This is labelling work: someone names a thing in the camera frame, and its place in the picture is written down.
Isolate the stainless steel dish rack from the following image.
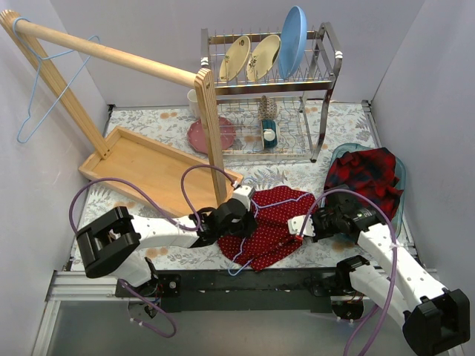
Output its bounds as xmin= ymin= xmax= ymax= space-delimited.
xmin=200 ymin=22 xmax=343 ymax=162

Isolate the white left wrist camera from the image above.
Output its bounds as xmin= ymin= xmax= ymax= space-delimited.
xmin=232 ymin=185 xmax=255 ymax=208

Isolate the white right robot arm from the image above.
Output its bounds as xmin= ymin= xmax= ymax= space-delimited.
xmin=298 ymin=188 xmax=471 ymax=355

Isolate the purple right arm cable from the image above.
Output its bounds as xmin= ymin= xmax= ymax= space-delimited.
xmin=302 ymin=188 xmax=400 ymax=356

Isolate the light blue wire hanger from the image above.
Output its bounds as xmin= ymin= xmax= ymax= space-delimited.
xmin=226 ymin=177 xmax=312 ymax=277

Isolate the cream floral plate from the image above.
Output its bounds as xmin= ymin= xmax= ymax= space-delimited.
xmin=246 ymin=35 xmax=281 ymax=82
xmin=218 ymin=36 xmax=251 ymax=82

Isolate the blue plate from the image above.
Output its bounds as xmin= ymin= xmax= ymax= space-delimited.
xmin=278 ymin=6 xmax=307 ymax=80

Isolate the teal transparent plastic basin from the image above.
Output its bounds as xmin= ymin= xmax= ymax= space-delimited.
xmin=328 ymin=143 xmax=407 ymax=238

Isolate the wooden clothes rack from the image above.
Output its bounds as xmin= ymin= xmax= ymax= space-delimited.
xmin=1 ymin=10 xmax=242 ymax=216

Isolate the blue hanger on rod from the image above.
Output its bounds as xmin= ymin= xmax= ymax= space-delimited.
xmin=8 ymin=16 xmax=108 ymax=156

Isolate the red plaid garment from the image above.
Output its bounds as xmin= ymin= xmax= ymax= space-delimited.
xmin=323 ymin=147 xmax=404 ymax=220

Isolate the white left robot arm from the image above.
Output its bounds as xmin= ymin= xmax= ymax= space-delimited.
xmin=76 ymin=199 xmax=258 ymax=297

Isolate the white cup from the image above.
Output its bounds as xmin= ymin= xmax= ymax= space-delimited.
xmin=187 ymin=89 xmax=200 ymax=119

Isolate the pink dotted plate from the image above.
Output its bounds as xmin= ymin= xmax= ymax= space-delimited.
xmin=187 ymin=116 xmax=235 ymax=155

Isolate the red polka dot skirt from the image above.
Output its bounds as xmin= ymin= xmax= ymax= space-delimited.
xmin=216 ymin=186 xmax=319 ymax=274

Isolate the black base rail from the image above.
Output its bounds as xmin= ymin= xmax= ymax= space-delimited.
xmin=114 ymin=266 xmax=381 ymax=314

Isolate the cream floral plate right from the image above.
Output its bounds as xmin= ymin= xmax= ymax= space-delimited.
xmin=246 ymin=35 xmax=281 ymax=82

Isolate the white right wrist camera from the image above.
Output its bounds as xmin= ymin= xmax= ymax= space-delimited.
xmin=287 ymin=215 xmax=314 ymax=237

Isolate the cream floral plate left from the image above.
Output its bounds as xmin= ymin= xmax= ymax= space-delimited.
xmin=218 ymin=36 xmax=251 ymax=82

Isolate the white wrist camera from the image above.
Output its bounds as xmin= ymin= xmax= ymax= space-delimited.
xmin=232 ymin=185 xmax=255 ymax=208
xmin=287 ymin=215 xmax=314 ymax=237

